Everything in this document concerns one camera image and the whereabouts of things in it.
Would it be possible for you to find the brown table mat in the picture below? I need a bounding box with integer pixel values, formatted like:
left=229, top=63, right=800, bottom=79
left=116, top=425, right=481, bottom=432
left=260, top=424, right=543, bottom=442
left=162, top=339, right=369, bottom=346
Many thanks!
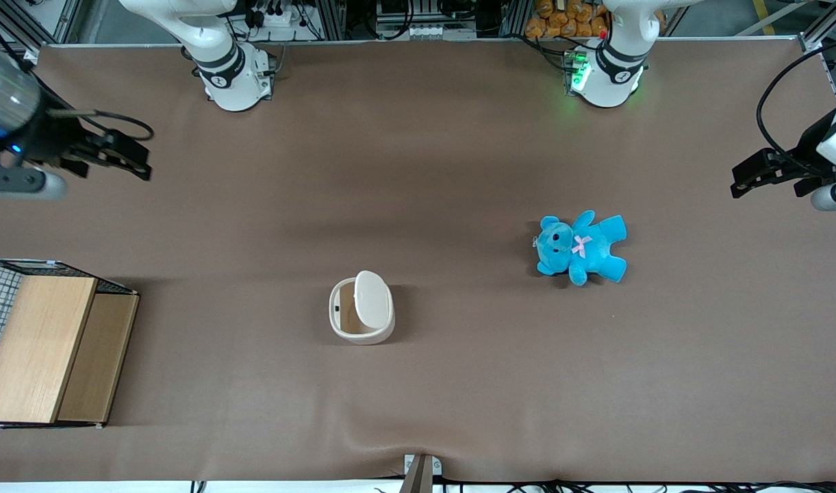
left=0, top=38, right=836, bottom=484

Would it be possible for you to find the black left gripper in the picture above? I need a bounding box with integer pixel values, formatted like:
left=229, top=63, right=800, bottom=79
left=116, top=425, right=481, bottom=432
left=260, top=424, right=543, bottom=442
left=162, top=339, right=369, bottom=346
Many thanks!
left=731, top=110, right=836, bottom=200

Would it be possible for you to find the aluminium frame post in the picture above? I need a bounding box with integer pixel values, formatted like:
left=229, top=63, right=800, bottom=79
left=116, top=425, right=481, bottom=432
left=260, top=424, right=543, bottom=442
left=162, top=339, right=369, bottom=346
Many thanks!
left=500, top=0, right=529, bottom=37
left=315, top=0, right=347, bottom=40

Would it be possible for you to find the white power strip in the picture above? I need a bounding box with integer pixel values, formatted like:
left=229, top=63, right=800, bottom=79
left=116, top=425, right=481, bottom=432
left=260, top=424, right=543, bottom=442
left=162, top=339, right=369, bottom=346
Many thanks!
left=252, top=3, right=303, bottom=28

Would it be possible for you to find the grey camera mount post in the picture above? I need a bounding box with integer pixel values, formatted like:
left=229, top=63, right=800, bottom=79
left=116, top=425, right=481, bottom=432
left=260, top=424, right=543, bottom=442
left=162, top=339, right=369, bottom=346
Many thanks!
left=403, top=453, right=444, bottom=493

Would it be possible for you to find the aluminium frame corner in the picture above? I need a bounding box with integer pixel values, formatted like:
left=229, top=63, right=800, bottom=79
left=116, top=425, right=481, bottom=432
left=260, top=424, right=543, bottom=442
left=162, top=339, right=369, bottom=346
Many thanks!
left=0, top=0, right=84, bottom=61
left=799, top=0, right=836, bottom=54

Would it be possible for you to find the wooden shelf with wire rack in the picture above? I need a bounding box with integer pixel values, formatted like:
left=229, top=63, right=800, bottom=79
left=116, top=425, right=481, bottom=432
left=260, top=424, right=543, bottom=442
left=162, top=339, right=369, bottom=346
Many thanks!
left=0, top=258, right=140, bottom=430

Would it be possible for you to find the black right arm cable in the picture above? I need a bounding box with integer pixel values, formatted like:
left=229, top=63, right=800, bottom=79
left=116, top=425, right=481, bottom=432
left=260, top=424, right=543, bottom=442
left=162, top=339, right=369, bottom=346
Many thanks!
left=0, top=7, right=155, bottom=142

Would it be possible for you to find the white trash can lid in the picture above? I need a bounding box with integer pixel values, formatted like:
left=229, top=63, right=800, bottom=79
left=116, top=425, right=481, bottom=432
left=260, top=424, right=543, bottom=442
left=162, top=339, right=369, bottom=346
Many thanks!
left=354, top=270, right=394, bottom=329

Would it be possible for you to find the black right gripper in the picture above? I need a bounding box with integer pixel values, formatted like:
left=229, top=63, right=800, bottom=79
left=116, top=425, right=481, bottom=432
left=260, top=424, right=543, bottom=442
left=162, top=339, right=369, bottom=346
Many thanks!
left=5, top=103, right=153, bottom=183

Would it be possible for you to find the white trash can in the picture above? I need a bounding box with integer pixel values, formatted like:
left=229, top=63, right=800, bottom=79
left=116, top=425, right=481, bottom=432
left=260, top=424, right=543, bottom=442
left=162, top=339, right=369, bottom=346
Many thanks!
left=329, top=277, right=396, bottom=345

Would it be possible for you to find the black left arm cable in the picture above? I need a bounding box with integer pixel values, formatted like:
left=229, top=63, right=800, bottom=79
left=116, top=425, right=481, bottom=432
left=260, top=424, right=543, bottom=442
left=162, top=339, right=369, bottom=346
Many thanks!
left=757, top=34, right=836, bottom=172

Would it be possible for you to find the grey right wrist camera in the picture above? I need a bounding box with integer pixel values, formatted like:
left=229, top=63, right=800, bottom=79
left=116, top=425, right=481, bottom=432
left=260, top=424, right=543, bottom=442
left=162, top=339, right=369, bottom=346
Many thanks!
left=0, top=166, right=70, bottom=201

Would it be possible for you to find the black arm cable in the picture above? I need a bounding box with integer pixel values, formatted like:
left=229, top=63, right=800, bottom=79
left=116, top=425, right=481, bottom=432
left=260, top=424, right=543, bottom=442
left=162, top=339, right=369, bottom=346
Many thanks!
left=757, top=34, right=836, bottom=172
left=0, top=7, right=155, bottom=142

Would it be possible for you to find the blue teddy bear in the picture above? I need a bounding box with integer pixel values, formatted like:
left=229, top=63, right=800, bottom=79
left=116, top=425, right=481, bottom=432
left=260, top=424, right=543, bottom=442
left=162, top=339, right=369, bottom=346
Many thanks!
left=533, top=210, right=628, bottom=287

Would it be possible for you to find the orange plush toy pile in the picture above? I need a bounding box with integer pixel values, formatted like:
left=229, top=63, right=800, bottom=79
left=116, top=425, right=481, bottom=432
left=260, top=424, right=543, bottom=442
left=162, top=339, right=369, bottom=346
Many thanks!
left=525, top=0, right=610, bottom=40

